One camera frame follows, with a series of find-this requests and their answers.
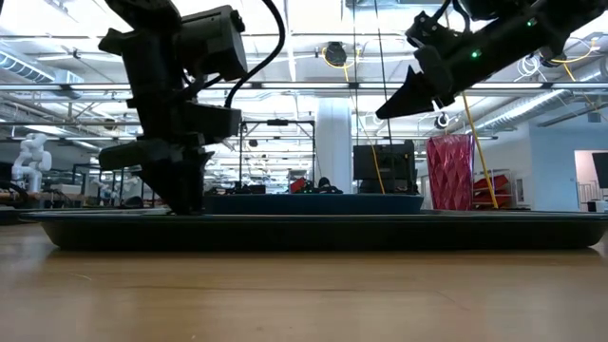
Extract black camera cable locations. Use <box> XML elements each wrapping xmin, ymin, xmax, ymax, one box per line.
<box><xmin>223</xmin><ymin>0</ymin><xmax>287</xmax><ymax>109</ymax></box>
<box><xmin>432</xmin><ymin>0</ymin><xmax>472</xmax><ymax>32</ymax></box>

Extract black left camera cable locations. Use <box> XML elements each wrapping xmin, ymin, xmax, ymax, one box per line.
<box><xmin>223</xmin><ymin>0</ymin><xmax>287</xmax><ymax>109</ymax></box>

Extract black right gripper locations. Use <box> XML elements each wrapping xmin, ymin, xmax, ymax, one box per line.
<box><xmin>374</xmin><ymin>44</ymin><xmax>482</xmax><ymax>120</ymax></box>

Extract shelf with red bins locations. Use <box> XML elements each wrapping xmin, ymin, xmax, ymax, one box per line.
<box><xmin>472</xmin><ymin>170</ymin><xmax>517</xmax><ymax>209</ymax></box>

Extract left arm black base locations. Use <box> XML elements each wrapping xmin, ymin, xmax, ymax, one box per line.
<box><xmin>0</xmin><ymin>207</ymin><xmax>25</xmax><ymax>225</ymax></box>

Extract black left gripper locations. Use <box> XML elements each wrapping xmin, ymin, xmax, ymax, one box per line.
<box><xmin>98</xmin><ymin>28</ymin><xmax>215</xmax><ymax>216</ymax></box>

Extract white pillar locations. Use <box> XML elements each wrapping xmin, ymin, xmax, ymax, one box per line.
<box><xmin>314</xmin><ymin>97</ymin><xmax>353</xmax><ymax>194</ymax></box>

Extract black right camera cable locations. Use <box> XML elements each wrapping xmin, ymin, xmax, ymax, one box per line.
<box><xmin>432</xmin><ymin>0</ymin><xmax>472</xmax><ymax>32</ymax></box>

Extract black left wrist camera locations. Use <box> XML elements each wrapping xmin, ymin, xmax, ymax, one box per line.
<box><xmin>182</xmin><ymin>101</ymin><xmax>243</xmax><ymax>140</ymax></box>

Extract dark wall screen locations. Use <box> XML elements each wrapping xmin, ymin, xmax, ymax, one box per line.
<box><xmin>592</xmin><ymin>151</ymin><xmax>608</xmax><ymax>190</ymax></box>

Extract yellow hanging cable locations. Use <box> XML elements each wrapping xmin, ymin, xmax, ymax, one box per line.
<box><xmin>462</xmin><ymin>91</ymin><xmax>500</xmax><ymax>210</ymax></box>

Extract black hanging cable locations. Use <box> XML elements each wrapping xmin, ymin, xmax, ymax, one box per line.
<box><xmin>373</xmin><ymin>0</ymin><xmax>394</xmax><ymax>146</ymax></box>

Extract red faceted plastic cup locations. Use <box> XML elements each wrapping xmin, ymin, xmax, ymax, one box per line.
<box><xmin>426</xmin><ymin>134</ymin><xmax>476</xmax><ymax>212</ymax></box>

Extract dark green tray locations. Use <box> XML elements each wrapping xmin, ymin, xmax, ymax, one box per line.
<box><xmin>19</xmin><ymin>209</ymin><xmax>608</xmax><ymax>252</ymax></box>

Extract black ceiling cord reel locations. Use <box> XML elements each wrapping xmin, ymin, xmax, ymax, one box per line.
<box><xmin>324</xmin><ymin>41</ymin><xmax>349</xmax><ymax>68</ymax></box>

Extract black metal frame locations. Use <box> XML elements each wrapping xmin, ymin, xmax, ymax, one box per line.
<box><xmin>238</xmin><ymin>118</ymin><xmax>317</xmax><ymax>191</ymax></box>

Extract wooden workbench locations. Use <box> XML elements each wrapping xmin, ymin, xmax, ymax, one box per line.
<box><xmin>0</xmin><ymin>189</ymin><xmax>86</xmax><ymax>205</ymax></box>

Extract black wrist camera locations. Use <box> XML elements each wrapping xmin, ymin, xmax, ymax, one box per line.
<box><xmin>182</xmin><ymin>101</ymin><xmax>243</xmax><ymax>140</ymax></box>
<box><xmin>405</xmin><ymin>9</ymin><xmax>465</xmax><ymax>48</ymax></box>

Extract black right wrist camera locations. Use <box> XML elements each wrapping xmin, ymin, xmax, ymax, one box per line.
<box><xmin>405</xmin><ymin>9</ymin><xmax>465</xmax><ymax>48</ymax></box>

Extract black monitor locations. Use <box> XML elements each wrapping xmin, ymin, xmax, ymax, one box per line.
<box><xmin>352</xmin><ymin>141</ymin><xmax>419</xmax><ymax>195</ymax></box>

